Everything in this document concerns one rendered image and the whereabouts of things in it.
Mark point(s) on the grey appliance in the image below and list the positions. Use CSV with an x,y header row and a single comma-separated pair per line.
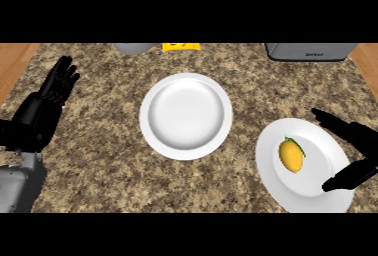
x,y
310,51

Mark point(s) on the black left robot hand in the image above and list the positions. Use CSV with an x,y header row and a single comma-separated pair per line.
x,y
38,110

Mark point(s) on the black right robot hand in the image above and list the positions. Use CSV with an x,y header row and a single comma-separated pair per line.
x,y
352,133

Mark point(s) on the white plate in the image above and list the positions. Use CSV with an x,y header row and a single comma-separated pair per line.
x,y
186,116
300,181

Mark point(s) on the yellow packet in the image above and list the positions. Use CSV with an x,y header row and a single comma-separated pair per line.
x,y
182,47

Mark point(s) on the grey round container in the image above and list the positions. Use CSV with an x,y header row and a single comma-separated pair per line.
x,y
133,47

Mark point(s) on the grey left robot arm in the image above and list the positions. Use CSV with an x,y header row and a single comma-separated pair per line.
x,y
16,181

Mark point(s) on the yellow lemon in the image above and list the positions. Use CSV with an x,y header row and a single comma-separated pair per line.
x,y
291,156

